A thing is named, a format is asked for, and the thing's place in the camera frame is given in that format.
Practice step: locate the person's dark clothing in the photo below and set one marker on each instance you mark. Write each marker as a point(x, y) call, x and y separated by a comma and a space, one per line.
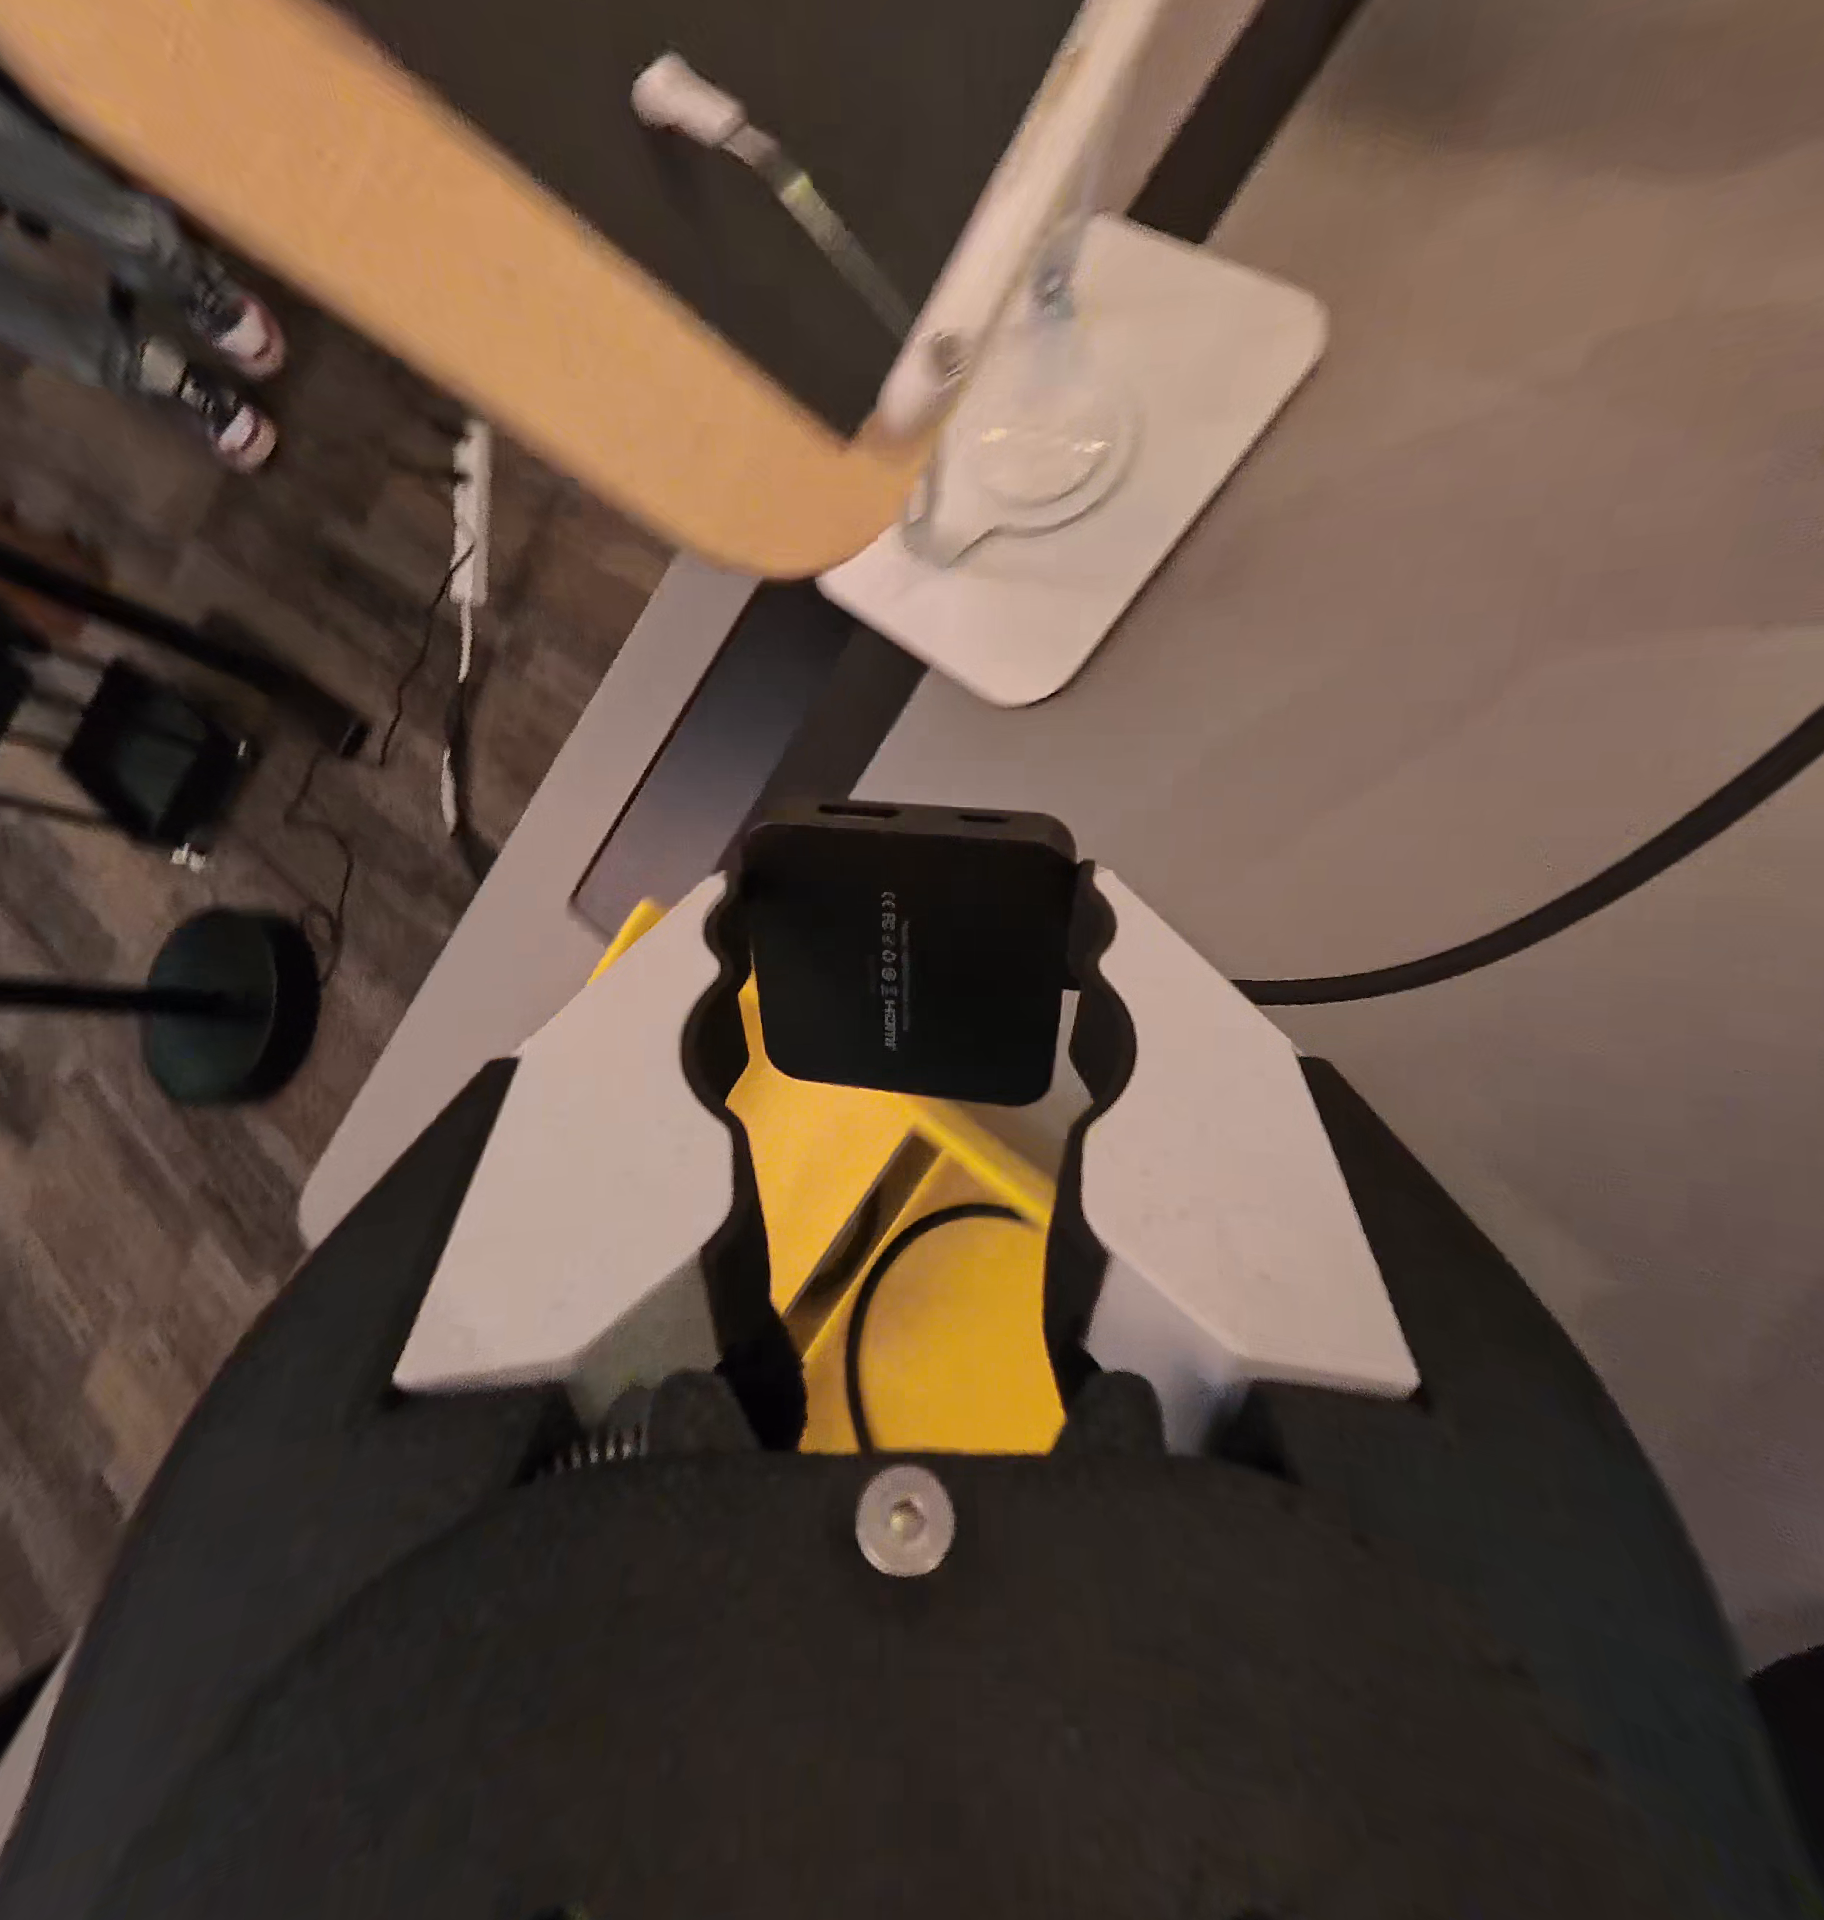
point(1818, 1757)

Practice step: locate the black table frame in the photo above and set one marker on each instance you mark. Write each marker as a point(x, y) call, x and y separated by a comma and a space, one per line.
point(175, 638)

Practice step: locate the large yellow plastic bin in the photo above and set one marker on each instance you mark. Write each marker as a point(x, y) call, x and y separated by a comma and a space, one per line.
point(972, 1353)

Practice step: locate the black floor box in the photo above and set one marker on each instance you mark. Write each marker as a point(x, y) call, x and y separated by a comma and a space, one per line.
point(156, 751)

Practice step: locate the white power strip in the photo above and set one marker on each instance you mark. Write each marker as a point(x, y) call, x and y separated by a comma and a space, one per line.
point(474, 509)

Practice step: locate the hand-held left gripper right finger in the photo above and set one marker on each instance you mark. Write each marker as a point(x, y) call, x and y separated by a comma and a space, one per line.
point(1241, 1200)

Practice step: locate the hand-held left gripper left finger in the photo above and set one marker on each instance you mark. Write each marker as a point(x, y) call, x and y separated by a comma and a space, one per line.
point(553, 1200)

